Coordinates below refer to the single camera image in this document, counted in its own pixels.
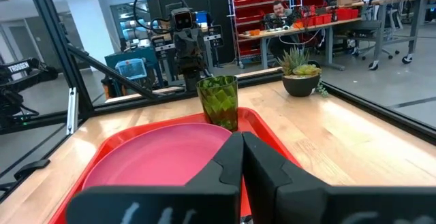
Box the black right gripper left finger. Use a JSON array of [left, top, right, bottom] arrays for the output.
[[66, 131, 245, 224]]

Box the silver frame bracket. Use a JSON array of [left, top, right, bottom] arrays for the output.
[[65, 86, 80, 135]]

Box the potted succulent plant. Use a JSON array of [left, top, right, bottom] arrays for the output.
[[276, 46, 330, 98]]

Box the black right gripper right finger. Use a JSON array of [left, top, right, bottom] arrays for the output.
[[241, 131, 436, 224]]

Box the light blue plastic bin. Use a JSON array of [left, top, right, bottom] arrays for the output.
[[114, 58, 148, 81]]

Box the person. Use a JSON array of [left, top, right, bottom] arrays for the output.
[[265, 0, 302, 60]]

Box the black table frame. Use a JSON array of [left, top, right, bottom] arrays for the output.
[[0, 0, 436, 203]]

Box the pink round plate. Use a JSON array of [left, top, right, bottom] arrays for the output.
[[81, 122, 233, 188]]

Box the green faceted cup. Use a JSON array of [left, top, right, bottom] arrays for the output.
[[196, 74, 239, 132]]

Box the black office chair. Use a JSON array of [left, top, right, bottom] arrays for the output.
[[350, 19, 401, 61]]

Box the grey workbench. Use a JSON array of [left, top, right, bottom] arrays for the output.
[[238, 16, 364, 71], [369, 0, 436, 70]]

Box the red plastic tray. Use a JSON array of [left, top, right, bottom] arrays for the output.
[[47, 107, 302, 224]]

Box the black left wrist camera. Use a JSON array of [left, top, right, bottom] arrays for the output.
[[169, 7, 196, 31]]

